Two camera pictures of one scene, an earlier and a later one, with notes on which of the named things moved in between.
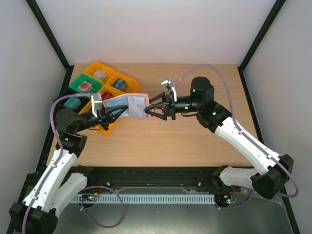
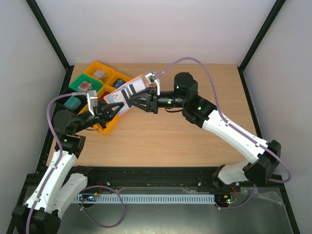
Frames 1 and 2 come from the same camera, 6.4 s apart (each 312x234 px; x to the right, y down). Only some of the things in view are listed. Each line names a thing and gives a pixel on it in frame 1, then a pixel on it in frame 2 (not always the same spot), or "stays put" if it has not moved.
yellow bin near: (88, 108) stays put
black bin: (66, 89) stays put
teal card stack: (72, 103) stays put
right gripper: (169, 106) -> (153, 100)
